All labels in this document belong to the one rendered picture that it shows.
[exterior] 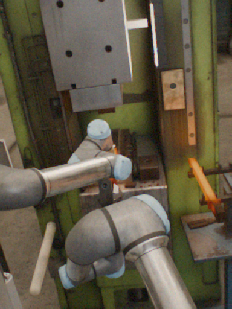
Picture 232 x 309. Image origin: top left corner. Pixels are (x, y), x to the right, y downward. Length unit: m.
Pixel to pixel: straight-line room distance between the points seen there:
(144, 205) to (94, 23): 0.79
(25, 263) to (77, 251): 1.95
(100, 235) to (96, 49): 0.82
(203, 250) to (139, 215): 0.78
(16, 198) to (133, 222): 0.29
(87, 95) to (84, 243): 0.78
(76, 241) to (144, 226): 0.17
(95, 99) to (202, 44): 0.49
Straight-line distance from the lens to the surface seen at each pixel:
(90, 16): 1.54
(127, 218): 0.97
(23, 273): 2.86
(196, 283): 2.37
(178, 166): 1.91
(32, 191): 1.01
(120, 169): 1.23
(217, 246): 1.74
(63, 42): 1.57
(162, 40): 1.66
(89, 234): 0.96
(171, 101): 1.75
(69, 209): 2.04
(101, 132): 1.35
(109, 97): 1.61
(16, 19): 1.73
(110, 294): 2.12
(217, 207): 1.47
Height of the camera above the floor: 1.83
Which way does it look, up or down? 27 degrees down
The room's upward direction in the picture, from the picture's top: 8 degrees counter-clockwise
